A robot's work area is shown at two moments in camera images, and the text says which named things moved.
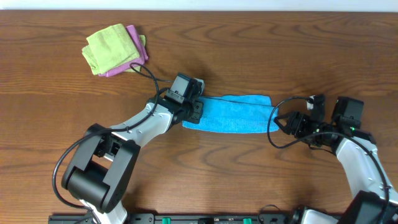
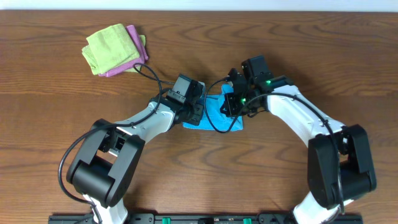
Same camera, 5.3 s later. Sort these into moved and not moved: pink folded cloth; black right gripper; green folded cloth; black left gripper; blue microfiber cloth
Moved: blue microfiber cloth; black right gripper
Not moved: pink folded cloth; green folded cloth; black left gripper
